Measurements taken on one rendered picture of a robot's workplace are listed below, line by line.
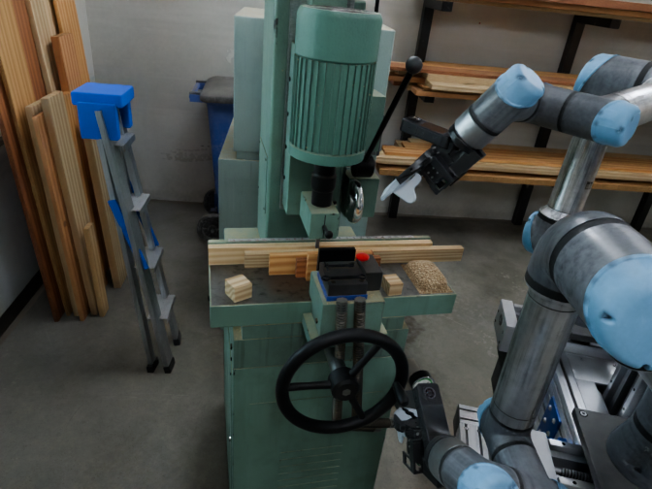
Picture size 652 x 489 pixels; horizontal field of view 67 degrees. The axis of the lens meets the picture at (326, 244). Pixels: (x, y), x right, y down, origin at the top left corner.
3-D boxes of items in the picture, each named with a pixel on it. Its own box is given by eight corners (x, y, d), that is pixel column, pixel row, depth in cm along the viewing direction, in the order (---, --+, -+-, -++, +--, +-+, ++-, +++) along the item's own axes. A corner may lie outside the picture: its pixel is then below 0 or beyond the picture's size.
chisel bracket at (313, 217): (308, 244, 120) (310, 213, 116) (298, 219, 131) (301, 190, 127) (338, 244, 121) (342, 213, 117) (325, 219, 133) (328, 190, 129)
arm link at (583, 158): (562, 276, 131) (650, 59, 107) (511, 252, 140) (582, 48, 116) (580, 266, 138) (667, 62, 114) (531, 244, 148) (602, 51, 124)
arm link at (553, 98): (572, 133, 95) (547, 133, 88) (520, 118, 102) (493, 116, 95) (588, 91, 92) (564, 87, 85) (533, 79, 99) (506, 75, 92)
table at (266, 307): (209, 357, 103) (209, 334, 100) (208, 277, 129) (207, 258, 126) (470, 338, 117) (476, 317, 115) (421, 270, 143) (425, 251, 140)
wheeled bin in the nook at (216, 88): (192, 246, 308) (185, 87, 261) (201, 210, 355) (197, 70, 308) (295, 249, 317) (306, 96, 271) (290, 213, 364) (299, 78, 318)
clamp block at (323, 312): (317, 338, 107) (320, 305, 103) (306, 302, 119) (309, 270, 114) (381, 334, 111) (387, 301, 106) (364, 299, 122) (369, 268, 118)
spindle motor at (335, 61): (294, 169, 105) (306, 8, 90) (282, 143, 120) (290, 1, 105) (373, 170, 109) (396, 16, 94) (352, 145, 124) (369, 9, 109)
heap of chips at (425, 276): (419, 294, 121) (422, 281, 119) (400, 264, 133) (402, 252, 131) (453, 292, 123) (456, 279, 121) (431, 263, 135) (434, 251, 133)
